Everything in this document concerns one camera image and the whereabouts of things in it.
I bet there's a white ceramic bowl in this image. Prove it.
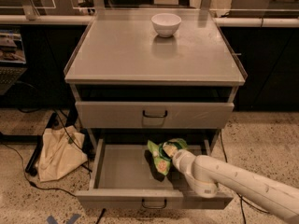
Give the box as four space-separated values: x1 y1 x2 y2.
151 13 181 37

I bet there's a green rice chip bag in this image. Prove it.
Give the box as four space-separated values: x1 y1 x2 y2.
148 138 188 175

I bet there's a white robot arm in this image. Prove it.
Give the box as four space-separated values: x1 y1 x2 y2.
162 143 299 224

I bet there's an open lower grey drawer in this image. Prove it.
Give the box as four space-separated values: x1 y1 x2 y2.
77 139 233 209

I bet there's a grey drawer cabinet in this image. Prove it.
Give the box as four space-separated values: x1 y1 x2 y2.
64 8 249 211

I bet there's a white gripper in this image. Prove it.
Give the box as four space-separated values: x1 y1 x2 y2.
163 143 199 175

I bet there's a laptop computer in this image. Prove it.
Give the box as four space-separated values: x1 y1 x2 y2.
0 25 27 95

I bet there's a black floor cable right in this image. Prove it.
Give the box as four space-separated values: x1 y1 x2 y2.
219 130 272 224

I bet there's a black floor cable left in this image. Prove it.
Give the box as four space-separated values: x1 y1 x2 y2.
0 107 93 198

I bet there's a beige cloth tote bag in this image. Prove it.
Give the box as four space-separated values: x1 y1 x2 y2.
37 126 88 182

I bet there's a closed upper grey drawer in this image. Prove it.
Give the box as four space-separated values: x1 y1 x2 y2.
76 102 235 129

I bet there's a white horizontal rail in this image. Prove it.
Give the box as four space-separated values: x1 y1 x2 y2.
0 15 299 28

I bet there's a black floor cable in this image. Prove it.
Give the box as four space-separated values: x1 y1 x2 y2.
219 130 272 224
0 107 93 198

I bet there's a black upper drawer handle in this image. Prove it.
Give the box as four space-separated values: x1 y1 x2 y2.
142 110 168 119

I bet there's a black lower drawer handle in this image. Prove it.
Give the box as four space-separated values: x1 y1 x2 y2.
141 199 167 210

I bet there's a black drawer handle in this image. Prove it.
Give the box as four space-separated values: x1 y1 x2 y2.
141 199 167 210
142 110 168 119

